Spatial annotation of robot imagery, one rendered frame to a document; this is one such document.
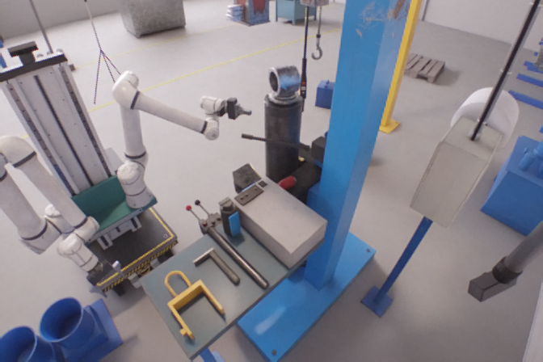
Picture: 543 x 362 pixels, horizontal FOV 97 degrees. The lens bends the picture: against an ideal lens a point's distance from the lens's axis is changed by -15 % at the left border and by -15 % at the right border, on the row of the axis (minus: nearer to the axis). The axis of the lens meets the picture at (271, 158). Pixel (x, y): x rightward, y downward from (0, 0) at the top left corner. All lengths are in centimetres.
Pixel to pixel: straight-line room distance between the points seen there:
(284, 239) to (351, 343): 130
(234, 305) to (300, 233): 40
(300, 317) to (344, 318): 36
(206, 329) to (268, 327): 102
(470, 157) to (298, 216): 74
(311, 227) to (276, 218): 16
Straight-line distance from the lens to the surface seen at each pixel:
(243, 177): 174
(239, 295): 124
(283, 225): 125
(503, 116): 149
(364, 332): 238
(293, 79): 145
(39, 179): 164
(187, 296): 122
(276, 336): 216
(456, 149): 124
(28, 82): 184
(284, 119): 150
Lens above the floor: 219
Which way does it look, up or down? 40 degrees down
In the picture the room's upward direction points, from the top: straight up
